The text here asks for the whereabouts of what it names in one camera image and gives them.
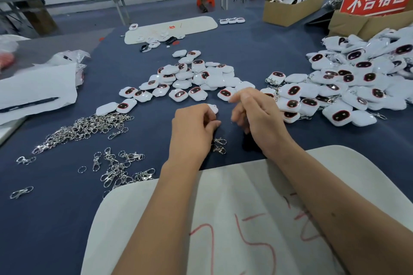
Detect white foam board red marks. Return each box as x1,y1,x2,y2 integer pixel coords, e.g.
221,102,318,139
80,145,413,275

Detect black pen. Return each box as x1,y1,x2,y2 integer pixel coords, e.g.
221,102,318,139
0,97,60,114

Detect orange bag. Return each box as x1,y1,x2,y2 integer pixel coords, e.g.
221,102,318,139
0,51,15,70

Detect white paper sheet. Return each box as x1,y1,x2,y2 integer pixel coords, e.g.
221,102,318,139
0,63,78,125

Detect long white foam board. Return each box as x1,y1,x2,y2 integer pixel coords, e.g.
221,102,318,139
124,15,219,46

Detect white plastic bag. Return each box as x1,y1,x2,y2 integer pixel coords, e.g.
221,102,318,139
0,34,28,52

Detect person's right hand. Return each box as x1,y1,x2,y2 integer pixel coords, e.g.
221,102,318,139
229,88,294,156

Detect person's left hand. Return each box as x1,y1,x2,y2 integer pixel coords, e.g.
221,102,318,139
164,103,222,172

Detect person's right forearm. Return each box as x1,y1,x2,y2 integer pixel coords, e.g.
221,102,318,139
271,141,413,275

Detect person's left forearm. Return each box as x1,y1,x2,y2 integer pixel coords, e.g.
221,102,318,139
111,162,207,275

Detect flat brown cardboard box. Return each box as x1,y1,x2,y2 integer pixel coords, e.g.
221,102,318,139
328,0,413,40

